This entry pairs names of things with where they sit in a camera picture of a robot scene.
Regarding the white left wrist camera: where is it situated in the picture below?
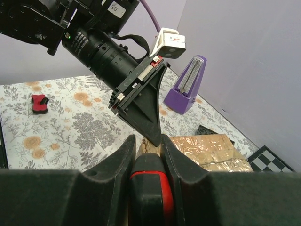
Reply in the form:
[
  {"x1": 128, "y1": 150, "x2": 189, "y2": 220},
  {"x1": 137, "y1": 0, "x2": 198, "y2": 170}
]
[{"x1": 149, "y1": 28, "x2": 186, "y2": 59}]

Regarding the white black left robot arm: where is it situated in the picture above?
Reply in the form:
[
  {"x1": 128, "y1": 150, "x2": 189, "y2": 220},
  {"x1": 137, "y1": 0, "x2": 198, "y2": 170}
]
[{"x1": 0, "y1": 0, "x2": 167, "y2": 146}]

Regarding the small red object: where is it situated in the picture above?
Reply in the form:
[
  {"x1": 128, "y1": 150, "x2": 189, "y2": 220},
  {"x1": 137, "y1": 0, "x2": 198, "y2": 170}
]
[{"x1": 31, "y1": 95, "x2": 49, "y2": 114}]

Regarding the brown cardboard express box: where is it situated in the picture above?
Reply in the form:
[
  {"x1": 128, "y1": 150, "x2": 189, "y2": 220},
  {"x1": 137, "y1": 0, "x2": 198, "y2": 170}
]
[{"x1": 135, "y1": 134, "x2": 253, "y2": 174}]

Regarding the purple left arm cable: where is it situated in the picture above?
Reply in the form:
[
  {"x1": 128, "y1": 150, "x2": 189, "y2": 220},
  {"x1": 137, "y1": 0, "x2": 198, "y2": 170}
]
[{"x1": 140, "y1": 0, "x2": 160, "y2": 33}]

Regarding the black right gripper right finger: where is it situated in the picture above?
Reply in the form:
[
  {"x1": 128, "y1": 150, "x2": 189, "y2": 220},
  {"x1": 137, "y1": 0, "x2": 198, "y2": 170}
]
[{"x1": 161, "y1": 135, "x2": 301, "y2": 226}]

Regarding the red black utility knife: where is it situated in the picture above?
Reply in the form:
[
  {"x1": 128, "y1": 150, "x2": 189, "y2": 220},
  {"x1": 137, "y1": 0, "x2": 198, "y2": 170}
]
[{"x1": 128, "y1": 153, "x2": 174, "y2": 226}]

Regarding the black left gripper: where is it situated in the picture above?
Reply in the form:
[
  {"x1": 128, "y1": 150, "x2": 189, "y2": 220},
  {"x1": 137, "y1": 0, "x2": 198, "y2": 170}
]
[{"x1": 109, "y1": 55, "x2": 167, "y2": 146}]

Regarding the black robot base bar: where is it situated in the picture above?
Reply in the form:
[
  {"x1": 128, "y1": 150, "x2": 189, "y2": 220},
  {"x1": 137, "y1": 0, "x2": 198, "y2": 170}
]
[{"x1": 0, "y1": 124, "x2": 9, "y2": 169}]

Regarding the black white chessboard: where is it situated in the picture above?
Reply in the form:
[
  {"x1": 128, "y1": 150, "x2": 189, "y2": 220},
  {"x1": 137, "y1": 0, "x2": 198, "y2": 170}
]
[{"x1": 247, "y1": 146, "x2": 295, "y2": 173}]

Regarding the purple capped clear bottle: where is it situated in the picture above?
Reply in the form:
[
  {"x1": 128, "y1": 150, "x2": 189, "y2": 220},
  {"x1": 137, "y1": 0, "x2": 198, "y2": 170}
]
[{"x1": 164, "y1": 55, "x2": 207, "y2": 115}]

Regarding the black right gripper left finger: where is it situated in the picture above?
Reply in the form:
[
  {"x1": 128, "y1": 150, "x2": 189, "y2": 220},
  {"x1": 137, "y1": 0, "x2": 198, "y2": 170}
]
[{"x1": 0, "y1": 135, "x2": 136, "y2": 226}]

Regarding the grey studded building plate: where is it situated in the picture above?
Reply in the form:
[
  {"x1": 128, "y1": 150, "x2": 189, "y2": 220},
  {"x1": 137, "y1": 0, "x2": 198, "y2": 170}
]
[{"x1": 194, "y1": 124, "x2": 236, "y2": 145}]

